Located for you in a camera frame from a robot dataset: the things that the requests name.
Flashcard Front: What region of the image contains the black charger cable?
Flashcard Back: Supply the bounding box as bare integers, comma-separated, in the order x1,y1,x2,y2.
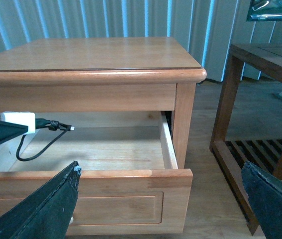
15,118,76,162

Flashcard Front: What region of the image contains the dark wooden side table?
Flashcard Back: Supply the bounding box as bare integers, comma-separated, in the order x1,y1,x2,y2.
210,43,282,236

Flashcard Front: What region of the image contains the dark framed picture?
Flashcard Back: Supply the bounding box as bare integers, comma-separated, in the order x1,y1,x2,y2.
247,0,282,21

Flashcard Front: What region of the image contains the wooden drawer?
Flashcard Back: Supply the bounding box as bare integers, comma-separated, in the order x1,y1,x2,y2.
0,111,192,236

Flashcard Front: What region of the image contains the white charger adapter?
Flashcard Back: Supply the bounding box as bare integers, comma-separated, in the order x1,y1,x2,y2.
0,112,36,134

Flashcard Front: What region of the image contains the wooden nightstand cabinet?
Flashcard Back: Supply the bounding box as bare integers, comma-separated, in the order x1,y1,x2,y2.
0,37,207,168

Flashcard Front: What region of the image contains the grey pleated curtain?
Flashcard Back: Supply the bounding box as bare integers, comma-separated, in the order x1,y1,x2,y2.
0,0,282,81

